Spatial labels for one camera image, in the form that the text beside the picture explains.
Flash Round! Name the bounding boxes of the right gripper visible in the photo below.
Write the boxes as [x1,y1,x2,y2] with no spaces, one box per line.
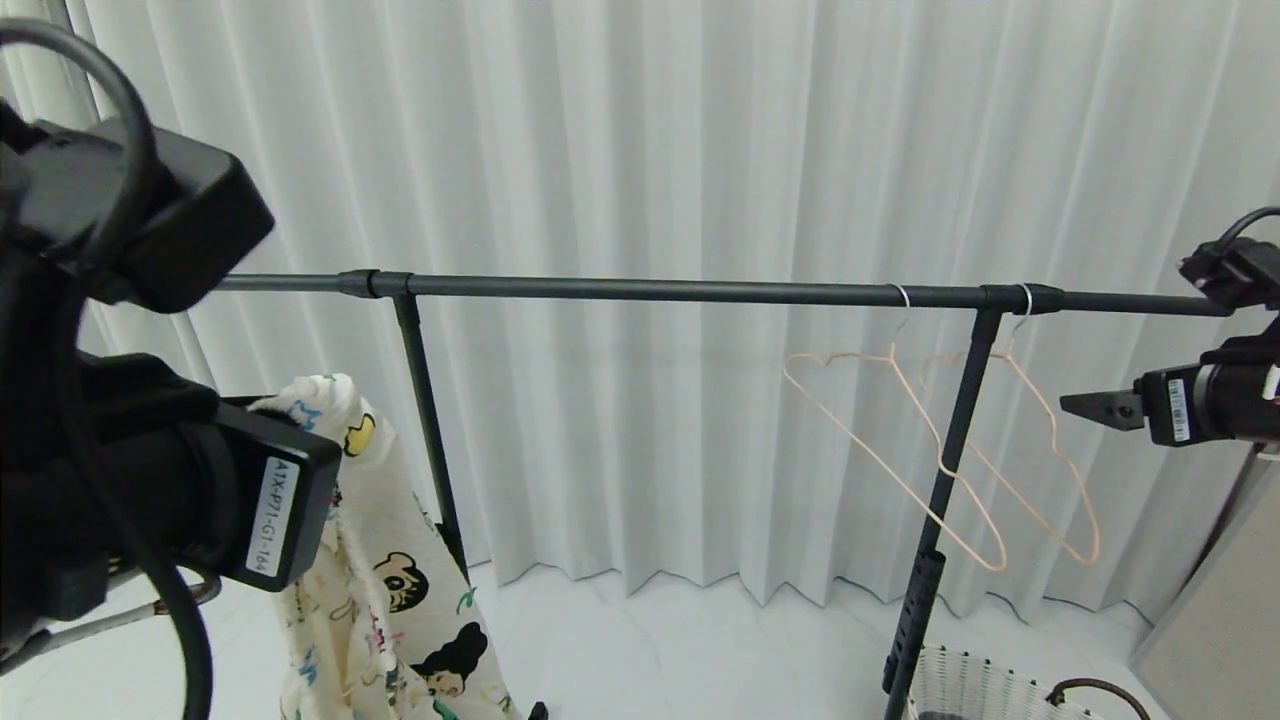
[1137,358,1280,448]

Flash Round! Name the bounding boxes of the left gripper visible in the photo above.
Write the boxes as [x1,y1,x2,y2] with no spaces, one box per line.
[40,350,343,621]

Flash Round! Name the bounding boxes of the cream printed shorts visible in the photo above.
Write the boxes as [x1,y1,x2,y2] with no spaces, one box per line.
[248,374,521,720]

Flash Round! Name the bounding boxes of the pink clothes hanger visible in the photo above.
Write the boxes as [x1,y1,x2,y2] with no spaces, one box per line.
[782,287,1009,574]
[920,287,1101,567]

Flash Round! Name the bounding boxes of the white laundry basket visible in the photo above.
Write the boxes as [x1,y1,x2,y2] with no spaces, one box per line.
[905,645,1153,720]

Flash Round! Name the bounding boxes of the black clothes rack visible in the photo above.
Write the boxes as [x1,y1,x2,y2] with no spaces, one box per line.
[215,268,1236,720]

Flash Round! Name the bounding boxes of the white curtain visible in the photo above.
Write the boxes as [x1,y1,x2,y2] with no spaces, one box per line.
[0,0,1280,626]

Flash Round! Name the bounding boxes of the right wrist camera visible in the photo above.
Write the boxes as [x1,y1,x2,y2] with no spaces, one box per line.
[1178,205,1280,366]

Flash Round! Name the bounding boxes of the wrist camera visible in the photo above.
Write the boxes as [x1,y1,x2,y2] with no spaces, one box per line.
[0,115,276,313]
[1178,205,1280,366]

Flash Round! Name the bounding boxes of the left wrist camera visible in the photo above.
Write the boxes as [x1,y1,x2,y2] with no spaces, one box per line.
[0,115,276,313]

